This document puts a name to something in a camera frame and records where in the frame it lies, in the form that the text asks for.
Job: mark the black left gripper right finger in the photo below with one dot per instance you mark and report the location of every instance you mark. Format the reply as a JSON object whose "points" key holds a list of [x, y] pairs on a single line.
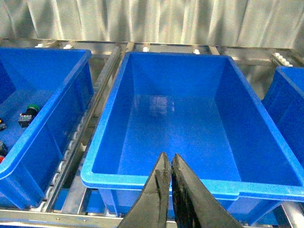
{"points": [[194, 206]]}

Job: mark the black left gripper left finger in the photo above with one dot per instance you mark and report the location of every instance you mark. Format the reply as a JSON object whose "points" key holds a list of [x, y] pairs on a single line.
{"points": [[151, 208]]}

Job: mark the yellow push button large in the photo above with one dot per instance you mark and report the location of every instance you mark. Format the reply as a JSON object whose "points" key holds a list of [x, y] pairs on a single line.
{"points": [[3, 149]]}

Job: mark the blue bin with buttons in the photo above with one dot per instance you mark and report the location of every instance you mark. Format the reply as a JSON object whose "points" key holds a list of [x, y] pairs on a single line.
{"points": [[59, 82]]}

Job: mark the blue empty middle bin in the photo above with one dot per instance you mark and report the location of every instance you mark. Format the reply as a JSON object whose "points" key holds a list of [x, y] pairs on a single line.
{"points": [[203, 108]]}

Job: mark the blue bin far right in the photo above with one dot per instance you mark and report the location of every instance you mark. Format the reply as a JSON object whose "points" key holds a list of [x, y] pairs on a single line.
{"points": [[284, 102]]}

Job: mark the green push button rear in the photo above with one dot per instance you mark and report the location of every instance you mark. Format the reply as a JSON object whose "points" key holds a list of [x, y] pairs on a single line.
{"points": [[28, 116]]}

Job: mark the green push button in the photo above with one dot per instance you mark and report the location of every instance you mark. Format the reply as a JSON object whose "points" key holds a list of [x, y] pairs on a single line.
{"points": [[28, 116], [2, 125]]}

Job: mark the metal roller rack frame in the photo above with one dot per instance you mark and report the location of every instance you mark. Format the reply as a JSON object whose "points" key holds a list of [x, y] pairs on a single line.
{"points": [[67, 200]]}

